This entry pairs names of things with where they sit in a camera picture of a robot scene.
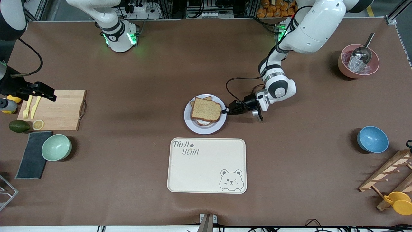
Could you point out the lemon slice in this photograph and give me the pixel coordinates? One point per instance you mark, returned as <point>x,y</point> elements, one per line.
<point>38,124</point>

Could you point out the orange snack packets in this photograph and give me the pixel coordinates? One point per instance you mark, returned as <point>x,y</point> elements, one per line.
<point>276,9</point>

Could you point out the green avocado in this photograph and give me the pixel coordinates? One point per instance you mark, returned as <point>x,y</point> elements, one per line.
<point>19,126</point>

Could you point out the whole yellow lemon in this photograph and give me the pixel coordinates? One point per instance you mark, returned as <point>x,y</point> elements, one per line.
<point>13,99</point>
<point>9,112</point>

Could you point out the cream bear print tray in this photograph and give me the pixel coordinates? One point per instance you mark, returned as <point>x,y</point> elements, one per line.
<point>206,167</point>

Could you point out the white power strip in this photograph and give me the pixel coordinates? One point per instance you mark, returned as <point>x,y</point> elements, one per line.
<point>143,9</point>

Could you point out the wooden peg rack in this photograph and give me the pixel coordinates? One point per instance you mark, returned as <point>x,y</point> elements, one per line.
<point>386,170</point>

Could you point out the aluminium frame rail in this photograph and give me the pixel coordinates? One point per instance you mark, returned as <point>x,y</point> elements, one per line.
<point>35,11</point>
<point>402,42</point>

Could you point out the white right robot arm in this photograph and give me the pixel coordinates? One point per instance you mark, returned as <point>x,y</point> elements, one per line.
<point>119,35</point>

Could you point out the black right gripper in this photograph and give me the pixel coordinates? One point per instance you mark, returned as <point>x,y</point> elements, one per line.
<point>13,86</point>

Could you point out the blue bowl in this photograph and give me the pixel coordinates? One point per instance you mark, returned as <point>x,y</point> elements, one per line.
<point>372,139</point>

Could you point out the yellow cup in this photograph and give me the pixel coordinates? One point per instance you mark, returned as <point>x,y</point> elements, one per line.
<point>400,203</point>

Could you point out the fried egg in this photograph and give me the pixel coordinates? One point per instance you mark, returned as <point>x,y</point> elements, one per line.
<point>203,122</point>

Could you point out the white socket strip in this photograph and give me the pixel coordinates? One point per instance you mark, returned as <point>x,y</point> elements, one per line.
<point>217,14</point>

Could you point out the clear ice cubes pile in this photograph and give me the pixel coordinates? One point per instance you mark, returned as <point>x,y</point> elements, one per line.
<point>355,66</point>

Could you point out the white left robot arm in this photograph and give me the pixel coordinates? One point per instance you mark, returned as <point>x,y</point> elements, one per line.
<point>315,29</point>

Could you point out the aluminium camera post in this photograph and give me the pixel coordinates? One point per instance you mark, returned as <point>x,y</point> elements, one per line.
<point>207,222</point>

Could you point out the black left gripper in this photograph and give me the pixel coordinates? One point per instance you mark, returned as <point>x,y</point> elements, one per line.
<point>248,102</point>

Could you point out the pale green bowl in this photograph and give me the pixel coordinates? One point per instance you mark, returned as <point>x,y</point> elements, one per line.
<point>56,147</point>

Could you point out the wooden cutting board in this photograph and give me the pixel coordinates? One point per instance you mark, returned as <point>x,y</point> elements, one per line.
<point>61,109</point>

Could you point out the brown bread slice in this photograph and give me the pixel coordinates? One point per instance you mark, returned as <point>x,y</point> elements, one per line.
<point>207,98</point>
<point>206,109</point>

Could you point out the pink bowl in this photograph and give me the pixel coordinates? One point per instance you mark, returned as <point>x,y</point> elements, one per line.
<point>346,69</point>

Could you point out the yellow plastic fork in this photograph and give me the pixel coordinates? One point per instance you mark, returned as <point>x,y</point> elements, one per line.
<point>27,108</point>

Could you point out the yellow plastic knife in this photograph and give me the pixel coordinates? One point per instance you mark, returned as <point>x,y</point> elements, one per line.
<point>35,108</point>

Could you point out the dark grey cloth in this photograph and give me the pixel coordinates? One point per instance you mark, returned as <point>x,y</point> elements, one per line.
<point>32,161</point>

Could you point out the metal scoop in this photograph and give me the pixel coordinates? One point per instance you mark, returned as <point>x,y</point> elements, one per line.
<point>362,53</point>

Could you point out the white round plate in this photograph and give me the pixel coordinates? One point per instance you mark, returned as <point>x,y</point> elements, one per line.
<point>193,127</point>

